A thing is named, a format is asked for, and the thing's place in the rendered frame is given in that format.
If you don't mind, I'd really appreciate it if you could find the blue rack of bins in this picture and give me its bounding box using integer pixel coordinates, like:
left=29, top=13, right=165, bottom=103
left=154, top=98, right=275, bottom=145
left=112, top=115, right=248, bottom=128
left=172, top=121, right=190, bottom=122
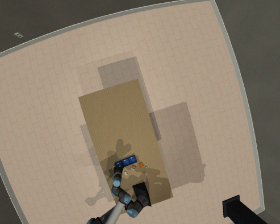
left=115, top=155, right=137, bottom=167

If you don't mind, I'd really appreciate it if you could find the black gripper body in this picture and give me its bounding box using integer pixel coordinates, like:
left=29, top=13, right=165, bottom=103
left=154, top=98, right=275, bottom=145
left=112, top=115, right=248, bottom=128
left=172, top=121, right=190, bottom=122
left=113, top=166, right=123, bottom=176

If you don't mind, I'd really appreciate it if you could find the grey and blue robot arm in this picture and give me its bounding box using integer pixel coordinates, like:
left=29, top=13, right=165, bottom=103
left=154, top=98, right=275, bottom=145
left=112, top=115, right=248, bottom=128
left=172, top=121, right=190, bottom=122
left=87, top=174, right=149, bottom=224

